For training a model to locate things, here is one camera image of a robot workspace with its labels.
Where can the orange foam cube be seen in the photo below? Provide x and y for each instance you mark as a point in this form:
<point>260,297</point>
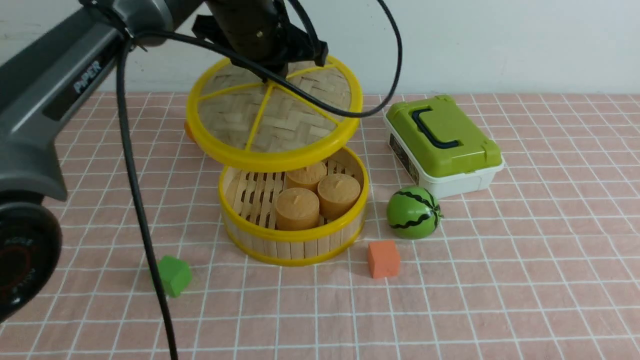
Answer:
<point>383,259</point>

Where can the front brown toy bun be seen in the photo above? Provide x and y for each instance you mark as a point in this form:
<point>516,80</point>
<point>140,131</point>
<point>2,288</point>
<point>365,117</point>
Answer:
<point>297,209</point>

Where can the green lidded white storage box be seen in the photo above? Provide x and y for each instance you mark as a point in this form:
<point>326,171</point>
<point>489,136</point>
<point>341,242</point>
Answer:
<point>441,148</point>

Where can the brown toy bun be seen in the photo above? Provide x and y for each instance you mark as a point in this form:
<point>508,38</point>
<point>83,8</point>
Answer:
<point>307,177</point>
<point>297,209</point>
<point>337,193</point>

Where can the yellow bamboo steamer lid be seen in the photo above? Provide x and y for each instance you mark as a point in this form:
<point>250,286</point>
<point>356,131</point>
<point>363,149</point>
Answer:
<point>261,127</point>

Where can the green foam cube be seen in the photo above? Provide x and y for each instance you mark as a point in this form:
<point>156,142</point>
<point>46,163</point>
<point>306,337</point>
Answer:
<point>175,275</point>

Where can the orange yellow toy fruit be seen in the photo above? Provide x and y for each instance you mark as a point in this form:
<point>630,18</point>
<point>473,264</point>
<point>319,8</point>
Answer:
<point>188,132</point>

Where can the yellow bamboo steamer basket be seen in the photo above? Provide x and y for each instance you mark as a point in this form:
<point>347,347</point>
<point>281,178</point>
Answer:
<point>248,212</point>

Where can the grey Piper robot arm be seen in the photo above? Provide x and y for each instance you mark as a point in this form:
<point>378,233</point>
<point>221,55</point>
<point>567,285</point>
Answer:
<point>49,81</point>

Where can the pink checkered tablecloth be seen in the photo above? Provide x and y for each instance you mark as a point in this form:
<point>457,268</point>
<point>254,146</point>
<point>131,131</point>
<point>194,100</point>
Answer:
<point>543,265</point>

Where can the right brown toy bun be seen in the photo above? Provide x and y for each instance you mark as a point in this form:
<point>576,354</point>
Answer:
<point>337,193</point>

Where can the back brown toy bun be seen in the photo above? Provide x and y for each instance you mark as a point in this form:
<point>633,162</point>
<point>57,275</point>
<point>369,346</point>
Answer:
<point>307,177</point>

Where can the green toy watermelon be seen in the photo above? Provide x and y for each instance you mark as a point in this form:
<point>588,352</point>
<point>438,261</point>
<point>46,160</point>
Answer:
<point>413,213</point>

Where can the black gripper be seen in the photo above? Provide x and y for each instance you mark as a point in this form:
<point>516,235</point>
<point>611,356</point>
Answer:
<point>261,31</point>

